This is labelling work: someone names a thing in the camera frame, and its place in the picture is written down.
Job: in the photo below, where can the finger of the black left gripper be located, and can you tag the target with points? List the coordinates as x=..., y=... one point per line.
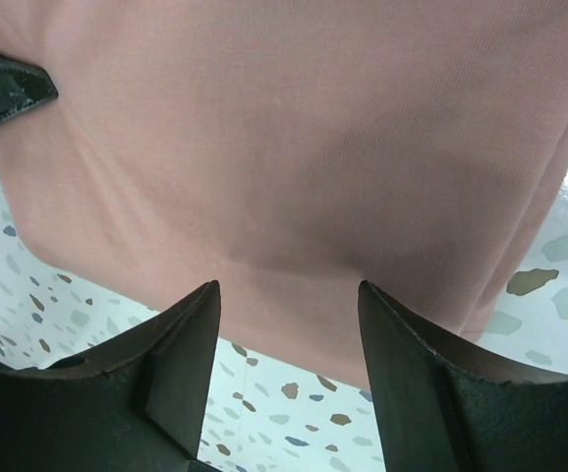
x=23, y=87

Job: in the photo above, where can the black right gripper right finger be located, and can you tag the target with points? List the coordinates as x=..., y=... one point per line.
x=444, y=404

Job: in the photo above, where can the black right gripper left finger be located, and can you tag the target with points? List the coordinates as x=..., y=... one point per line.
x=135, y=402

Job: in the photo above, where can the pink printed t-shirt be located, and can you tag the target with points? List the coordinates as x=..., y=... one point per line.
x=291, y=150

